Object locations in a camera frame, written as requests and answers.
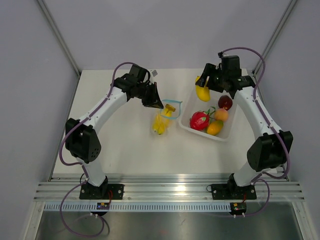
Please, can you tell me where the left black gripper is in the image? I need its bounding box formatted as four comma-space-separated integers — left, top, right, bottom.
136, 81, 164, 109

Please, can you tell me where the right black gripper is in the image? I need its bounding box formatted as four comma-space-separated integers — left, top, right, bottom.
196, 63, 228, 94

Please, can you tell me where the clear zip top bag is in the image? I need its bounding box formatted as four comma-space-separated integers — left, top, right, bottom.
151, 99, 183, 136

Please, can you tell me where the yellow banana bunch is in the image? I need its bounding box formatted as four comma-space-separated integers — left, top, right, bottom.
151, 104, 176, 135

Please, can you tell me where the yellow mango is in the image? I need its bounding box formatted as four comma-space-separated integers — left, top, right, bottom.
195, 81, 211, 102

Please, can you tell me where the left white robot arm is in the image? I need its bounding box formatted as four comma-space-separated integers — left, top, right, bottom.
63, 71, 164, 199

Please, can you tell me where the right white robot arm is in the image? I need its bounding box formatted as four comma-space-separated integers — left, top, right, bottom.
195, 63, 293, 200

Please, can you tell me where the dark red apple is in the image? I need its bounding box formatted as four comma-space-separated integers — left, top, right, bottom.
218, 95, 233, 111

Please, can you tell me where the white plastic basket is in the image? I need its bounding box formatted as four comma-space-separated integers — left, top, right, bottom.
179, 86, 239, 142

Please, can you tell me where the orange peach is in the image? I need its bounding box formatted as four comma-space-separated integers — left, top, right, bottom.
213, 108, 229, 122

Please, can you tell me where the red dragon fruit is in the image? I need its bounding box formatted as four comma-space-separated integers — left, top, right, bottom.
189, 107, 216, 131

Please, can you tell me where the orange green mango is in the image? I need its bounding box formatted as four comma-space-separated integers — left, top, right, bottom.
206, 120, 224, 136

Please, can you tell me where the left small circuit board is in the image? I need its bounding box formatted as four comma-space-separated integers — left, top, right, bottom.
96, 202, 110, 211

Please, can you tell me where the small circuit board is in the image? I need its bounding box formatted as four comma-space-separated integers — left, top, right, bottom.
96, 202, 110, 211
230, 202, 247, 215

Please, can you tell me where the right small circuit board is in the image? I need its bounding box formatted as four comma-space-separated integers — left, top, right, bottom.
230, 202, 247, 215

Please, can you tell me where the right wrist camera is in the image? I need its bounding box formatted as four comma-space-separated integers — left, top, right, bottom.
220, 55, 241, 72

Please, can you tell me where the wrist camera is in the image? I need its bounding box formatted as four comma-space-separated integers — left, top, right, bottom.
128, 64, 158, 82
220, 55, 241, 72

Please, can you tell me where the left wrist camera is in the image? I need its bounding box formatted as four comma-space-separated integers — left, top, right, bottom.
128, 64, 158, 82

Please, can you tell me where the right aluminium corner post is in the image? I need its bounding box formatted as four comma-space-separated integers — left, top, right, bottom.
261, 0, 300, 61

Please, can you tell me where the aluminium corner post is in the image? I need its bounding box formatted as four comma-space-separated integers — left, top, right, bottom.
261, 0, 300, 61
35, 0, 82, 80

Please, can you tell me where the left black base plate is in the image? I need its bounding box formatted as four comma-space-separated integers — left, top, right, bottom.
79, 183, 125, 200

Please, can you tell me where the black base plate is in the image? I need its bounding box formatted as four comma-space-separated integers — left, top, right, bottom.
79, 183, 125, 200
208, 183, 257, 201

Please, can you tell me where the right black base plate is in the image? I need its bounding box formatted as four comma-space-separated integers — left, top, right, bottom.
208, 183, 257, 201

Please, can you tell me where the left aluminium corner post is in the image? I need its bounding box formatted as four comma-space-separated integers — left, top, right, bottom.
35, 0, 82, 80

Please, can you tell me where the aluminium rail beam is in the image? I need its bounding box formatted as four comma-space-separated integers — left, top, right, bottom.
33, 174, 305, 203

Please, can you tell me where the white slotted cable duct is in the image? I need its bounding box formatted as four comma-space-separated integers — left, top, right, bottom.
44, 202, 231, 213

